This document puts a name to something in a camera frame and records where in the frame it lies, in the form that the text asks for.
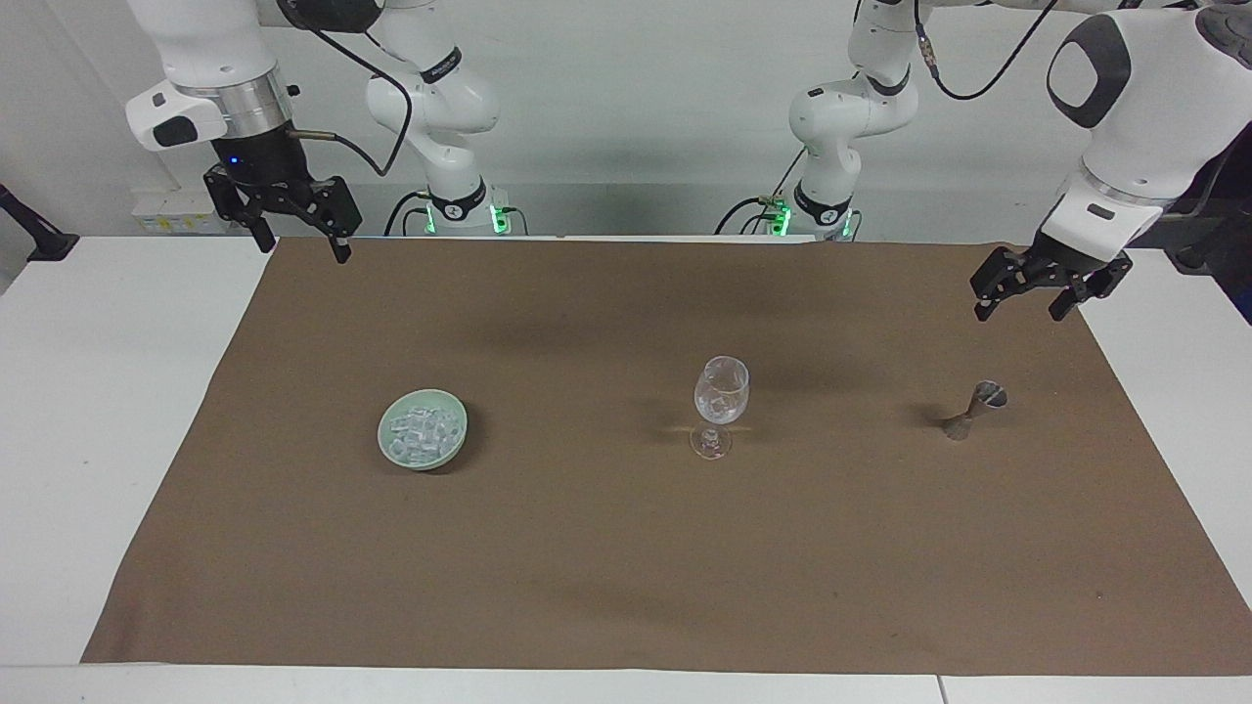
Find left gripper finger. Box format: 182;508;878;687
1048;262;1135;324
969;245;1053;324

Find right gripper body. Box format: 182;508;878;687
216;123;317;202

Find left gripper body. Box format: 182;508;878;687
1027;229;1134;283

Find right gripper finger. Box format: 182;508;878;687
202;165;277;254
292;175;364;265

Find clear ice cubes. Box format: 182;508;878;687
388;404;462;459

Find clear wine glass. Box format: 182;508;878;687
689;355;751;461

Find metal jigger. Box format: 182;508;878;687
940;379;1010;442

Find pale green bowl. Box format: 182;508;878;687
378;389;470;472

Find black cable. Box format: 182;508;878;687
382;190;433;238
912;0;1063;102
277;0;415;180
713;147;809;237

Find white wall socket box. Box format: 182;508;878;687
131;189;228;237

